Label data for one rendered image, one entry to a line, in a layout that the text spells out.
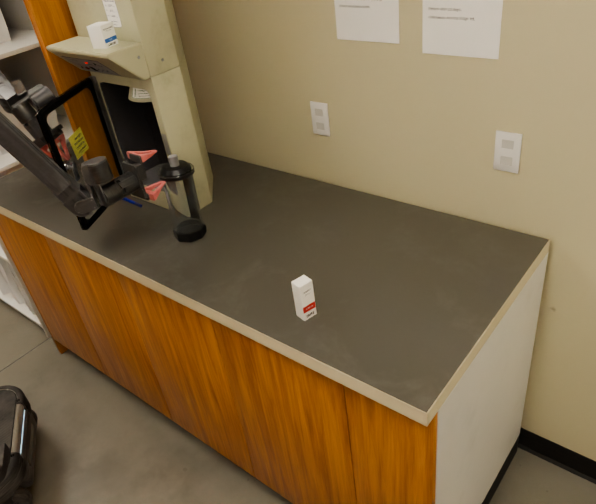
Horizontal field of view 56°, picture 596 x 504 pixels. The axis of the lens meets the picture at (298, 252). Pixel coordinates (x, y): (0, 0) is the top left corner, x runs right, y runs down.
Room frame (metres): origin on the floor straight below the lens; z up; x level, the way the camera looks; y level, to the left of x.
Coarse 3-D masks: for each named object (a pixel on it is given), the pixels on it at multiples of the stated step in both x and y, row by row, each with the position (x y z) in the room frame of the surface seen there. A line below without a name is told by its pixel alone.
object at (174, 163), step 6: (168, 156) 1.54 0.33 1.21; (174, 156) 1.53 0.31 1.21; (168, 162) 1.56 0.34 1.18; (174, 162) 1.52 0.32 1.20; (180, 162) 1.55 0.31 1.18; (186, 162) 1.55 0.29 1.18; (162, 168) 1.52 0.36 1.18; (168, 168) 1.52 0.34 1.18; (174, 168) 1.51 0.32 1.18; (180, 168) 1.51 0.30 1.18; (186, 168) 1.52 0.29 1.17; (162, 174) 1.51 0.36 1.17; (168, 174) 1.50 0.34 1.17; (174, 174) 1.49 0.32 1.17; (180, 174) 1.49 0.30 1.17
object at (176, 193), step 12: (192, 168) 1.53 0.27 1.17; (180, 180) 1.49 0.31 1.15; (192, 180) 1.52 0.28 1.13; (168, 192) 1.50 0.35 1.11; (180, 192) 1.49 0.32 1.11; (192, 192) 1.51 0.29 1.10; (168, 204) 1.51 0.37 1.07; (180, 204) 1.49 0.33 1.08; (192, 204) 1.50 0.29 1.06; (180, 216) 1.49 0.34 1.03; (192, 216) 1.50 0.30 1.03; (180, 228) 1.49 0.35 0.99; (192, 228) 1.49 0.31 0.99
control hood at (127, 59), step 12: (48, 48) 1.77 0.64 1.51; (60, 48) 1.73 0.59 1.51; (72, 48) 1.70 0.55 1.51; (84, 48) 1.68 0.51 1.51; (108, 48) 1.63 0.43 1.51; (120, 48) 1.61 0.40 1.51; (132, 48) 1.62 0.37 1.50; (96, 60) 1.64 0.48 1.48; (108, 60) 1.59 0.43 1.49; (120, 60) 1.59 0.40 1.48; (132, 60) 1.62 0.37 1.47; (144, 60) 1.64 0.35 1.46; (96, 72) 1.79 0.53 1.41; (120, 72) 1.66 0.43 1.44; (132, 72) 1.61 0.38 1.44; (144, 72) 1.64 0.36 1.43
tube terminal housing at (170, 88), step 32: (96, 0) 1.76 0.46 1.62; (128, 0) 1.65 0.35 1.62; (160, 0) 1.72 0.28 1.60; (128, 32) 1.68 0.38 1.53; (160, 32) 1.70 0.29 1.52; (160, 64) 1.68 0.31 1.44; (160, 96) 1.66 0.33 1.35; (192, 96) 1.87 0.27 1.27; (160, 128) 1.66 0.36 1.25; (192, 128) 1.72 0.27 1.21; (192, 160) 1.70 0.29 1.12; (160, 192) 1.73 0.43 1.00
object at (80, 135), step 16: (80, 96) 1.77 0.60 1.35; (64, 112) 1.67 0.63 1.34; (80, 112) 1.74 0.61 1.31; (96, 112) 1.82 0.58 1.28; (64, 128) 1.64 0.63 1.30; (80, 128) 1.71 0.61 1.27; (96, 128) 1.79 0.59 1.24; (48, 144) 1.56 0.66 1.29; (64, 144) 1.62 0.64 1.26; (80, 144) 1.69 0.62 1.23; (96, 144) 1.76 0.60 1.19; (64, 160) 1.59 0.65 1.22; (80, 160) 1.66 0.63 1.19; (112, 160) 1.82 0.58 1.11; (80, 176) 1.63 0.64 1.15; (80, 224) 1.56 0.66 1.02
